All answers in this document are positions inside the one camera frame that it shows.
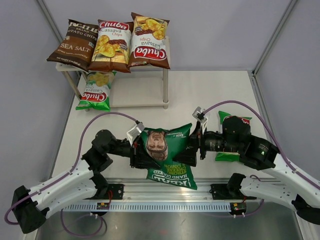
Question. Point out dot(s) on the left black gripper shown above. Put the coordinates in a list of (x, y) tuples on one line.
[(140, 157)]

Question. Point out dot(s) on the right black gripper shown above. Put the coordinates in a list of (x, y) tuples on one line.
[(188, 155)]

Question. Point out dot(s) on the green Real chips bag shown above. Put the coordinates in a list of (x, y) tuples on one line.
[(162, 145)]

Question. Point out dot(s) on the green chuba cassava bag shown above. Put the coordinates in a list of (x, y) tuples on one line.
[(224, 156), (97, 91)]

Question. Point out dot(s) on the brown Chuba cassava bag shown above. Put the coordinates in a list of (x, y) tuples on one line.
[(148, 42), (112, 49)]

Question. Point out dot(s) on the brown Kettle sea salt bag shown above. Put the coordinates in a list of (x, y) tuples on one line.
[(78, 46)]

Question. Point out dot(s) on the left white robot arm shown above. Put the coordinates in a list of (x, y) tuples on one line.
[(33, 206)]

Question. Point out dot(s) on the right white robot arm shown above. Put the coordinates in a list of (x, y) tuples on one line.
[(297, 194)]

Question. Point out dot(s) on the white wooden two-tier shelf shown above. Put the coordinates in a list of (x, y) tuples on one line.
[(145, 86)]

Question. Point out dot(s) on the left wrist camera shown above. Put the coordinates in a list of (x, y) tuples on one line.
[(135, 131)]

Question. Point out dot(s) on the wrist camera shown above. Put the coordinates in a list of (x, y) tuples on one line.
[(199, 115), (135, 131)]

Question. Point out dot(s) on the aluminium mounting rail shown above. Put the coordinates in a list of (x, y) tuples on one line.
[(145, 190)]

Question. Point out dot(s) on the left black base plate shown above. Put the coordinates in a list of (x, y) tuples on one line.
[(114, 192)]

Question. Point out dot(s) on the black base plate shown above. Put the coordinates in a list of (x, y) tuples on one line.
[(219, 191), (114, 192)]

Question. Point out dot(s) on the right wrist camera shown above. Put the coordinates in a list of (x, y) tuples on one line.
[(199, 115)]

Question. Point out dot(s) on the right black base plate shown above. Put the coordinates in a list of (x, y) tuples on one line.
[(219, 191)]

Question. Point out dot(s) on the white slotted cable duct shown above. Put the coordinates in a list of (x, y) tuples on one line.
[(210, 207)]

